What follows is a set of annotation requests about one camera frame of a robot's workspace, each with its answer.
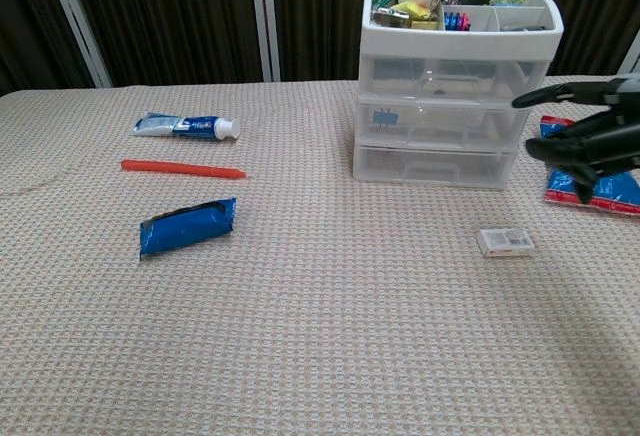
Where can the blue white toothpaste tube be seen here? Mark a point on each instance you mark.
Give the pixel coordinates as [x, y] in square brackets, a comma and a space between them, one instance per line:
[200, 126]

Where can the yellow wrapped block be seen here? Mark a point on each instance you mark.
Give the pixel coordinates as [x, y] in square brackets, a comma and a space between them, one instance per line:
[410, 10]

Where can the yellow sticky note pad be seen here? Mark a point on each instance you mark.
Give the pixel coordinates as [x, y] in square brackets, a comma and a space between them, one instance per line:
[425, 25]

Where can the blue foil snack packet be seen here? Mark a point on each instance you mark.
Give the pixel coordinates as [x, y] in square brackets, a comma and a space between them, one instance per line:
[185, 231]

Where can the clear drawer with blue clip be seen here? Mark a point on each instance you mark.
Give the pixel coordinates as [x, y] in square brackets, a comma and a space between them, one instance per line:
[425, 121]

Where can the beige woven tablecloth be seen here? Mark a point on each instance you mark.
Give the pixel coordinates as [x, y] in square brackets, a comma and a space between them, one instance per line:
[300, 306]

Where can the small white tag item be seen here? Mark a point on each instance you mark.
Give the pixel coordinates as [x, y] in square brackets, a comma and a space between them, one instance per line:
[505, 243]

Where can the shiny metallic packet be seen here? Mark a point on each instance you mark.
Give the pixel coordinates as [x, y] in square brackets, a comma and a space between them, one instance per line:
[390, 18]

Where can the blue red snack bag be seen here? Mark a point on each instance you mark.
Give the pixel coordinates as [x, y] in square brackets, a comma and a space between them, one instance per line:
[615, 191]

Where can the stack of coloured clips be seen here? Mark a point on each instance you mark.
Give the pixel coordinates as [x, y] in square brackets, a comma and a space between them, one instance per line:
[456, 21]

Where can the black flat device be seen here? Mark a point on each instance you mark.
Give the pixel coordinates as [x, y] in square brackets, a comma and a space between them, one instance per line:
[525, 28]

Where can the white partition frame post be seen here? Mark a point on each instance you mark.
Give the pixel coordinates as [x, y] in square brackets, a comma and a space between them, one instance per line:
[76, 21]
[265, 18]
[632, 56]

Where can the blue binder clip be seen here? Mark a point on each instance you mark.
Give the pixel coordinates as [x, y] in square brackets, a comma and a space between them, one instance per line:
[385, 118]

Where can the white plastic drawer organizer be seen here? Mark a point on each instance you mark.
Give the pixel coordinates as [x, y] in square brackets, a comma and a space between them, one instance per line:
[450, 43]

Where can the black grey right robot hand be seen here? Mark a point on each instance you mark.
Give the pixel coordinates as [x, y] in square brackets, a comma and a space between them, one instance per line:
[600, 146]

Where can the red plastic stick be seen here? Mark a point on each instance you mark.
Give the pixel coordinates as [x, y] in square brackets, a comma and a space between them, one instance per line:
[180, 168]

